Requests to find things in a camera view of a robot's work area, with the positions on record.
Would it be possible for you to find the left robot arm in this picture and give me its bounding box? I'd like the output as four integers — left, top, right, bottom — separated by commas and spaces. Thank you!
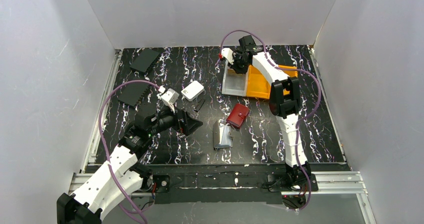
56, 106, 203, 223

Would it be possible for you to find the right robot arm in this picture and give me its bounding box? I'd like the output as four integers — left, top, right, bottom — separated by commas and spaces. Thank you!
228, 35, 307, 168

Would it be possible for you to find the red card holder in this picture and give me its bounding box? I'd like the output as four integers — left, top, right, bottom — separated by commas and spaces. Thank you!
226, 103, 250, 129

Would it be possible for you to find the black comb piece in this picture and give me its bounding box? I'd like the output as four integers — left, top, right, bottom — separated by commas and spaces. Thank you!
194, 98, 205, 113

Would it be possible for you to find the white plastic bin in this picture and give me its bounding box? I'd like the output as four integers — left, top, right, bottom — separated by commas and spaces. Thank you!
221, 61, 249, 97

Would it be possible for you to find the white box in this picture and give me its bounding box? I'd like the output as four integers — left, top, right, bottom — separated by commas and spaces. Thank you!
181, 81, 205, 101

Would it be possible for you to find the orange plastic bin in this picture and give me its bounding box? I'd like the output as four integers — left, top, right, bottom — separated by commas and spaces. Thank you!
246, 66, 271, 99
275, 65, 300, 99

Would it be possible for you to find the black ridged block near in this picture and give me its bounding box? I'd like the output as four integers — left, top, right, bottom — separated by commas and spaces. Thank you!
118, 82, 151, 108

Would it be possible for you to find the black ridged block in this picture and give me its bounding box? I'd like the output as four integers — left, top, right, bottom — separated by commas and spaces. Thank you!
118, 82, 151, 108
130, 49, 160, 74

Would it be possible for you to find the black base bar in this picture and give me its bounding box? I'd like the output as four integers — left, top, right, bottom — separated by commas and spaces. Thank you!
134, 164, 319, 204

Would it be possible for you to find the black ridged block far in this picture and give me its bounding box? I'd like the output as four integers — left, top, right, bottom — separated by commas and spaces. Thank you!
130, 49, 160, 74

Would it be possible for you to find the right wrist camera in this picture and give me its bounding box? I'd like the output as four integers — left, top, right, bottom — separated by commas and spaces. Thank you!
219, 48, 234, 66

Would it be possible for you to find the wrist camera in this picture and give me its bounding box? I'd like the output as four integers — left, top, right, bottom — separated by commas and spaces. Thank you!
219, 48, 234, 66
158, 88, 180, 113

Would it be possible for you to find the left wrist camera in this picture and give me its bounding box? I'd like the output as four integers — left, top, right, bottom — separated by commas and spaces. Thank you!
158, 88, 180, 113

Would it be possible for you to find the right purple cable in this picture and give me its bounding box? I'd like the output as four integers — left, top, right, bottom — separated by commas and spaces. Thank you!
218, 30, 323, 211

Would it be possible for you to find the purple cable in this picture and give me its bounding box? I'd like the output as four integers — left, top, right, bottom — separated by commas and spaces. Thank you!
97, 80, 167, 224
218, 30, 323, 211

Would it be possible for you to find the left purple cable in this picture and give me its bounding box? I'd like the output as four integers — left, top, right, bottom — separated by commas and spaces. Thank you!
97, 80, 167, 224

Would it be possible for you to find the aluminium frame rail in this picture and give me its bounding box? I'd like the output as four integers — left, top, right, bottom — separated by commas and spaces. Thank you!
69, 49, 123, 193

